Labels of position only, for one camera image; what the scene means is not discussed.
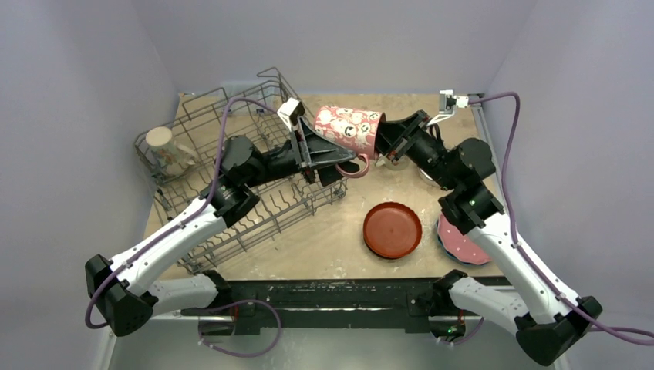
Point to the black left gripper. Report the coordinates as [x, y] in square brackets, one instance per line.
[317, 151]

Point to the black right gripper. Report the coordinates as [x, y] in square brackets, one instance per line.
[405, 136]

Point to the pink patterned mug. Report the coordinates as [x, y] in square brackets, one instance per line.
[354, 129]

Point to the beige mug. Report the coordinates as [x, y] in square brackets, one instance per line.
[174, 158]

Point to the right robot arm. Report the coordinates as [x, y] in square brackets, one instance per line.
[548, 316]

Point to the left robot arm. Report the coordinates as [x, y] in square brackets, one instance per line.
[125, 290]

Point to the white bowl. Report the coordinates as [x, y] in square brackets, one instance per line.
[427, 179]

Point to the red-orange plate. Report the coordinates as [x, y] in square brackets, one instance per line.
[392, 230]

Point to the clear plastic container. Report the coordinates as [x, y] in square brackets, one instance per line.
[250, 89]

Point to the blue plate under pink plate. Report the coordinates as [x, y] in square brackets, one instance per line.
[444, 250]

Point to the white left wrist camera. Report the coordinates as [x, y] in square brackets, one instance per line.
[289, 111]

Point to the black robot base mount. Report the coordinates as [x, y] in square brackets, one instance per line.
[412, 305]

